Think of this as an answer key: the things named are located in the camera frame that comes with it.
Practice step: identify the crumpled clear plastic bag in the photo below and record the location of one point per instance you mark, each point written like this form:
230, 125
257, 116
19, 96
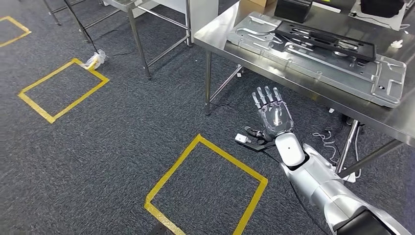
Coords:
94, 60

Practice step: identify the white power strip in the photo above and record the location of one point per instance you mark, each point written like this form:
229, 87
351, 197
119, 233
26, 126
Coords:
350, 176

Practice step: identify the steel workbench table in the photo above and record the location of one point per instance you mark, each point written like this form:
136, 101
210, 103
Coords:
220, 29

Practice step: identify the black robot body part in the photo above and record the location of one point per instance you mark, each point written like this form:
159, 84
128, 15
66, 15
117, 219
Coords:
159, 230

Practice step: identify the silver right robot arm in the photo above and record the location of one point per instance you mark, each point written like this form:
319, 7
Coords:
317, 185

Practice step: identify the small white plastic piece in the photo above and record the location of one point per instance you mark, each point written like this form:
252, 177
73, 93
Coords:
396, 44

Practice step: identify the white table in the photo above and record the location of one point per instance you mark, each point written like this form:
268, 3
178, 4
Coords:
389, 23

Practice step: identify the yellow floor tape square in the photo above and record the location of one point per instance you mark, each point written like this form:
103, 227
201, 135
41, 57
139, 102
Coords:
233, 162
19, 27
35, 103

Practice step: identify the steel side table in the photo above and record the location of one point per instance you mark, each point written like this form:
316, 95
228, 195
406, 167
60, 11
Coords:
138, 42

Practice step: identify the black ribbed device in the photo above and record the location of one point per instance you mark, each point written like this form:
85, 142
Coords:
291, 9

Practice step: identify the black plastic plate part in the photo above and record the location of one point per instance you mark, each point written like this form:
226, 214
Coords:
366, 53

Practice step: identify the black bag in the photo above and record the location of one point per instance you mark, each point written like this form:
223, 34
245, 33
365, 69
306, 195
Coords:
382, 8

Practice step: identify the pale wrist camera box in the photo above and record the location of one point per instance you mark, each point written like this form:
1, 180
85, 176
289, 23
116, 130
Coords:
242, 138

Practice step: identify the brown cardboard box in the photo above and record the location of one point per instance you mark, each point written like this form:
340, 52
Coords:
259, 2

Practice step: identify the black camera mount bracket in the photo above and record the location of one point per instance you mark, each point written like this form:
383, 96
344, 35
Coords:
259, 147

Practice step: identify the stamped silver metal panel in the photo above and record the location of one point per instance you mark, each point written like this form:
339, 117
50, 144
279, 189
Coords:
324, 74

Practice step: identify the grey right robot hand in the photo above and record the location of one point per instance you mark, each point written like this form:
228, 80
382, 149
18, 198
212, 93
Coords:
275, 116

